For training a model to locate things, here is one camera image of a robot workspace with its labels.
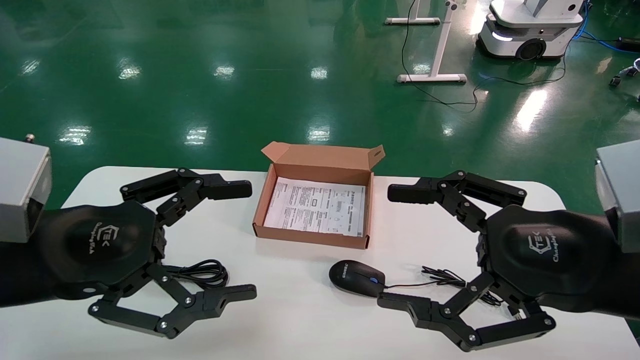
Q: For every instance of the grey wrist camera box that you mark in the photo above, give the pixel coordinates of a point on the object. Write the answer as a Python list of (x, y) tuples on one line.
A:
[(622, 190), (20, 185)]

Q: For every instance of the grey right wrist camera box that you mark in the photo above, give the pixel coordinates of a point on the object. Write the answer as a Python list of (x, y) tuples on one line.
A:
[(622, 190)]

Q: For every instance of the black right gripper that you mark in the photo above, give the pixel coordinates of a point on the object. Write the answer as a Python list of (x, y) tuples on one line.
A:
[(545, 250)]

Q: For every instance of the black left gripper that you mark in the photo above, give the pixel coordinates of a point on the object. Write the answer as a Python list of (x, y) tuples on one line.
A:
[(95, 245)]

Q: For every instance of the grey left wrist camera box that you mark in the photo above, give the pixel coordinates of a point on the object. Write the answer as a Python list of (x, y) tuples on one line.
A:
[(20, 185)]

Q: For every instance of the white desk leg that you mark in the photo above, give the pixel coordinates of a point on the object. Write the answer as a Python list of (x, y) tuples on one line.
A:
[(412, 21), (435, 77)]

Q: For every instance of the black chair caster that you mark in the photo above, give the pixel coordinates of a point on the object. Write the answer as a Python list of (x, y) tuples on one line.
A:
[(620, 77)]

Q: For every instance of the white printed instruction sheet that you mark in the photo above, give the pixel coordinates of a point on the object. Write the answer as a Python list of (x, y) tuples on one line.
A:
[(315, 205)]

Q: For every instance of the brown cardboard box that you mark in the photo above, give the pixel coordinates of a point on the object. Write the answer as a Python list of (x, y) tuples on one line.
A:
[(320, 165)]

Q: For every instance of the dark floor power box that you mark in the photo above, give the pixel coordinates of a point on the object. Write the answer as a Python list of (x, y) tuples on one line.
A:
[(630, 43)]

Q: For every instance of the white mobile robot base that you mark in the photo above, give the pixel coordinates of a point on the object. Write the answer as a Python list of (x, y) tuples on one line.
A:
[(530, 22)]

